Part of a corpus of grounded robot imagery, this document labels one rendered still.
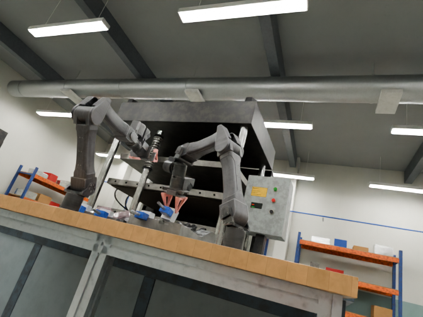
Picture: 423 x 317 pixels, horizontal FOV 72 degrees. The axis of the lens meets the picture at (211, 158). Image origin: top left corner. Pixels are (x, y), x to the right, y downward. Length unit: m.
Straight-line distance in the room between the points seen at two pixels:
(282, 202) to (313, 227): 6.01
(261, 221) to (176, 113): 1.12
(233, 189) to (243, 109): 1.37
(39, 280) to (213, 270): 1.00
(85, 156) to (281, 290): 0.79
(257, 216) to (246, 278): 1.35
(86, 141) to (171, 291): 0.62
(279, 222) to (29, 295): 1.39
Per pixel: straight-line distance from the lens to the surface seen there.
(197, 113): 2.38
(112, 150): 2.70
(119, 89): 6.24
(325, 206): 8.16
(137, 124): 1.40
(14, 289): 1.67
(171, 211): 1.23
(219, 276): 0.72
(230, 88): 5.06
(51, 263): 1.54
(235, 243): 0.87
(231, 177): 0.96
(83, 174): 1.15
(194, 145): 1.20
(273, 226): 1.99
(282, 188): 2.06
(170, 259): 0.75
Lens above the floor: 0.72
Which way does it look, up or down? 22 degrees up
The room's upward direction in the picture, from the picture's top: 15 degrees clockwise
